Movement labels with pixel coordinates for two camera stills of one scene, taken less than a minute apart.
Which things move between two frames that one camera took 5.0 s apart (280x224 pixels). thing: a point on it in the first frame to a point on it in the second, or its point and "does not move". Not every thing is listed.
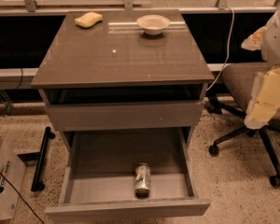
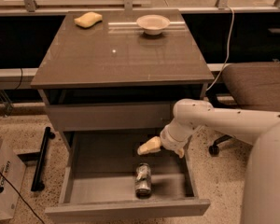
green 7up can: x=142 y=183 does not move
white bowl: x=153 y=24 does not move
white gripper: x=277 y=40 to x=168 y=141
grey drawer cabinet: x=128 y=102 does not move
